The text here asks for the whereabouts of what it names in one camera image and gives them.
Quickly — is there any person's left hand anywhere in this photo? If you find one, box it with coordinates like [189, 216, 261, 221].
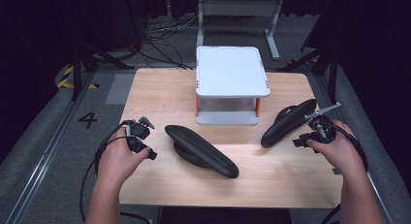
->
[96, 126, 152, 187]

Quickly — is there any grey metal stand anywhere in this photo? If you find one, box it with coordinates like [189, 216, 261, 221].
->
[196, 0, 286, 61]

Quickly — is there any hand-held gripper cable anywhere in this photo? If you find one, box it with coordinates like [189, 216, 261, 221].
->
[79, 119, 153, 224]
[319, 121, 369, 224]

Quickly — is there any yellow and black floor tape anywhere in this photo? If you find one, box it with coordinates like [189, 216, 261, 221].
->
[56, 65, 100, 90]

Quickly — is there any black tripod stand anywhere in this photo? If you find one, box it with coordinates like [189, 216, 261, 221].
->
[70, 39, 136, 103]
[276, 45, 341, 104]

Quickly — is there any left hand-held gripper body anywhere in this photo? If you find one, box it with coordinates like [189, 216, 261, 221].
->
[123, 115, 156, 153]

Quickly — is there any left hand-held gripper cable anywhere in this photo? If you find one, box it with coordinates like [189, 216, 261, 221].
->
[79, 119, 153, 224]

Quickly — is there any person's dark clothing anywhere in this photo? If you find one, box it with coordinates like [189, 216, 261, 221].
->
[159, 207, 293, 224]

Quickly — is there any black slipper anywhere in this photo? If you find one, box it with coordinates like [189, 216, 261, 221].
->
[164, 124, 240, 179]
[260, 98, 318, 149]

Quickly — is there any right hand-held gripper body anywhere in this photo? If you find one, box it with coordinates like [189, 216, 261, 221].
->
[303, 102, 342, 144]

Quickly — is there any bundle of black floor cables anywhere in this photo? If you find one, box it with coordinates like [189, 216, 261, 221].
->
[141, 14, 199, 71]

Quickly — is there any right hand-held gripper cable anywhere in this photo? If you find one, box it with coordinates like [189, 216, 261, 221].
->
[319, 121, 369, 224]

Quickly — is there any white two-tier rack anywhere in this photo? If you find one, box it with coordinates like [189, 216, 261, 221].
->
[195, 46, 272, 127]

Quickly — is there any person's right hand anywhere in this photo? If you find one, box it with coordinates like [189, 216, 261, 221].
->
[305, 118, 368, 181]

